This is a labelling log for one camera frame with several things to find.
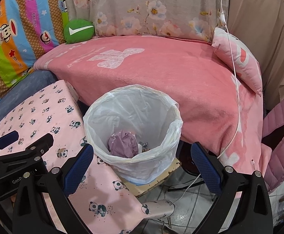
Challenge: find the purple cloth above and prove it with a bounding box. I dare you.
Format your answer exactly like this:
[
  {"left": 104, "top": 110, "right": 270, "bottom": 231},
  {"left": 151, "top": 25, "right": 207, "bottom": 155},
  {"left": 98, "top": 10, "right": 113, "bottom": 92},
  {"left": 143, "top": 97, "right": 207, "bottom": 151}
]
[{"left": 108, "top": 130, "right": 139, "bottom": 159}]

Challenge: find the black white patterned scrunchie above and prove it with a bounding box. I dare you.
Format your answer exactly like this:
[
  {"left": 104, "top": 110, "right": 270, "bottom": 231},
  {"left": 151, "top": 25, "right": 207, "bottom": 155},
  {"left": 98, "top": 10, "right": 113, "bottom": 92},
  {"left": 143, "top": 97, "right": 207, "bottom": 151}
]
[{"left": 139, "top": 142, "right": 148, "bottom": 148}]

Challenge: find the white bag lined trash bin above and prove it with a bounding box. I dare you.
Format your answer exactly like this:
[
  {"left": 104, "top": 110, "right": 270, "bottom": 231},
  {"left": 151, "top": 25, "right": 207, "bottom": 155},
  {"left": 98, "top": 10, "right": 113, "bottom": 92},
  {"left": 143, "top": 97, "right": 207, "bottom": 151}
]
[{"left": 83, "top": 85, "right": 183, "bottom": 185}]

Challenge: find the pink quilted jacket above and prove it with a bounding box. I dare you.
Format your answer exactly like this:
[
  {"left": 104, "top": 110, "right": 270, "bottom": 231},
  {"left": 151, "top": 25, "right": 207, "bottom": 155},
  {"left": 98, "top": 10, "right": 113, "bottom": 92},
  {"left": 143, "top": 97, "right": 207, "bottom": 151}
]
[{"left": 262, "top": 99, "right": 284, "bottom": 191}]

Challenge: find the blue grey cushion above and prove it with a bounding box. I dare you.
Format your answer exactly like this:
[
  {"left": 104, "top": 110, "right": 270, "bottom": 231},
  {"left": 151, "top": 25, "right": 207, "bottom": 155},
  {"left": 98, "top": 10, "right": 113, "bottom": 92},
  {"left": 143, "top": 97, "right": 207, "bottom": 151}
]
[{"left": 0, "top": 70, "right": 58, "bottom": 121}]

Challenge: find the pink panda print cloth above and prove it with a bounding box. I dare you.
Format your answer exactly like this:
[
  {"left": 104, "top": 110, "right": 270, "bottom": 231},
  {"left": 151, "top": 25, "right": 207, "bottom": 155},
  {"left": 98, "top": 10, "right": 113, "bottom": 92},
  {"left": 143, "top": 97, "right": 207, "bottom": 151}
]
[{"left": 0, "top": 79, "right": 175, "bottom": 234}]

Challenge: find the pink blanket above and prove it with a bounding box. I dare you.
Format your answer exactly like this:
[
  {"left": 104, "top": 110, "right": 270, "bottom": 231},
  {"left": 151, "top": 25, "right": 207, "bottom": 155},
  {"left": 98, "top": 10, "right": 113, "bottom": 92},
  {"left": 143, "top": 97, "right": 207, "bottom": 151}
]
[{"left": 34, "top": 35, "right": 272, "bottom": 174}]

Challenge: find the colourful monkey print quilt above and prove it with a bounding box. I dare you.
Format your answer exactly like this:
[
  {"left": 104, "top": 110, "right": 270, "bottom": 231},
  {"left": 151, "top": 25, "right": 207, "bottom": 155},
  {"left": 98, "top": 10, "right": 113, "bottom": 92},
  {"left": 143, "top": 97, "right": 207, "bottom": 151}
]
[{"left": 0, "top": 0, "right": 68, "bottom": 100}]

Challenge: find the green round cushion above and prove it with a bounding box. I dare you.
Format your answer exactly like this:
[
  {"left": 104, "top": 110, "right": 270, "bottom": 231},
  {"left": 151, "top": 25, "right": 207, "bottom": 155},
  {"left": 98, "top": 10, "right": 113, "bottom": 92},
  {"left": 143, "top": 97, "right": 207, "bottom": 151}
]
[{"left": 64, "top": 19, "right": 95, "bottom": 44}]

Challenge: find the pink small pillow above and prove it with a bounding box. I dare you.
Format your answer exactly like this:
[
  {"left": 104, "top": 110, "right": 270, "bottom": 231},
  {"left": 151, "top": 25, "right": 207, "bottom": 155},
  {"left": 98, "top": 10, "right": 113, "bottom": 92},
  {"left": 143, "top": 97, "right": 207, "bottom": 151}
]
[{"left": 212, "top": 27, "right": 263, "bottom": 96}]

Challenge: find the beige curtain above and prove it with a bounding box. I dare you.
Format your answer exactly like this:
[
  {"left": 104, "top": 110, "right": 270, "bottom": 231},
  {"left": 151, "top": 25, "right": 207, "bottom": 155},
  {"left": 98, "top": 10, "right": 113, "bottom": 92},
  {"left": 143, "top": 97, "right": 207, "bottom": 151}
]
[{"left": 228, "top": 0, "right": 284, "bottom": 110}]

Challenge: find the grey floral pillow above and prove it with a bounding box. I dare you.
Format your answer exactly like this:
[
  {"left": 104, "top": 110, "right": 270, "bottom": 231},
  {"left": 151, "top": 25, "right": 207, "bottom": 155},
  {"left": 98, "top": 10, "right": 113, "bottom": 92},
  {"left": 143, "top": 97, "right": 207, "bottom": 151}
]
[{"left": 66, "top": 0, "right": 229, "bottom": 42}]

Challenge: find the white cable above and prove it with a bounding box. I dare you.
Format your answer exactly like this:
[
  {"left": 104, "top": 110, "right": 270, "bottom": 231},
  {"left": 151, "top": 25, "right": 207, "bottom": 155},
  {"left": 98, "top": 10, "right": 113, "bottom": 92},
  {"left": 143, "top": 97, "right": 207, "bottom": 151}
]
[{"left": 213, "top": 0, "right": 242, "bottom": 159}]

